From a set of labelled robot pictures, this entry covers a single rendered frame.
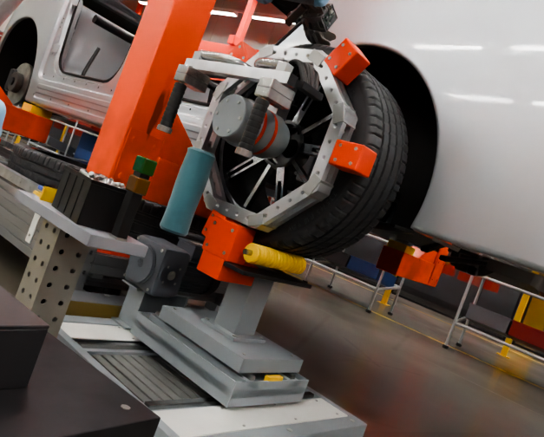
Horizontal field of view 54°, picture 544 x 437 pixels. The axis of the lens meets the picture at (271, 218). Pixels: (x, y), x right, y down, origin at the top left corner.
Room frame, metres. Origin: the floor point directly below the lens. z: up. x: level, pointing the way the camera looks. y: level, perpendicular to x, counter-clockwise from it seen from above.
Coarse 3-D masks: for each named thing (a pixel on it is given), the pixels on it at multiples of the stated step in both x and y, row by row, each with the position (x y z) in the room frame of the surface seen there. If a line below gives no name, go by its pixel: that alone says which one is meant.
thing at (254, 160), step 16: (256, 96) 1.79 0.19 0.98; (304, 96) 1.87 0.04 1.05; (304, 112) 1.65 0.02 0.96; (304, 128) 1.66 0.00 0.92; (320, 128) 1.62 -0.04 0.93; (224, 144) 1.81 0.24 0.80; (304, 144) 1.62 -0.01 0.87; (224, 160) 1.80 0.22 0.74; (240, 160) 1.87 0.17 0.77; (256, 160) 1.72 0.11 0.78; (272, 160) 1.72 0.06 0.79; (288, 160) 1.69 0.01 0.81; (304, 160) 1.65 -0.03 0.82; (224, 176) 1.78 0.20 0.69; (240, 176) 1.78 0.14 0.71; (256, 176) 1.93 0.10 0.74; (304, 176) 1.59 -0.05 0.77; (240, 192) 1.80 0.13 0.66; (256, 192) 1.70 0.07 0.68; (256, 208) 1.80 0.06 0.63
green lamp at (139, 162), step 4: (136, 156) 1.30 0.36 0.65; (140, 156) 1.29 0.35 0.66; (136, 160) 1.29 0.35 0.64; (140, 160) 1.28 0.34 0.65; (144, 160) 1.28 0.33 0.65; (148, 160) 1.28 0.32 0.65; (152, 160) 1.29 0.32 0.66; (136, 164) 1.29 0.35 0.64; (140, 164) 1.28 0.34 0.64; (144, 164) 1.28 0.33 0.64; (148, 164) 1.29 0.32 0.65; (152, 164) 1.29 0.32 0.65; (156, 164) 1.30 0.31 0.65; (136, 168) 1.29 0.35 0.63; (140, 168) 1.28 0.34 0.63; (144, 168) 1.28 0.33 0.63; (148, 168) 1.29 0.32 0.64; (152, 168) 1.30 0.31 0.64; (140, 172) 1.28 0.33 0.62; (144, 172) 1.28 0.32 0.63; (148, 172) 1.29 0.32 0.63; (152, 172) 1.30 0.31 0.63
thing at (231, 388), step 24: (144, 312) 1.80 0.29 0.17; (144, 336) 1.73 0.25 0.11; (168, 336) 1.66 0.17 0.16; (168, 360) 1.64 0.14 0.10; (192, 360) 1.58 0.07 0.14; (216, 360) 1.59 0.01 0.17; (216, 384) 1.50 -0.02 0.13; (240, 384) 1.48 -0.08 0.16; (264, 384) 1.56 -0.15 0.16; (288, 384) 1.65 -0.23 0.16
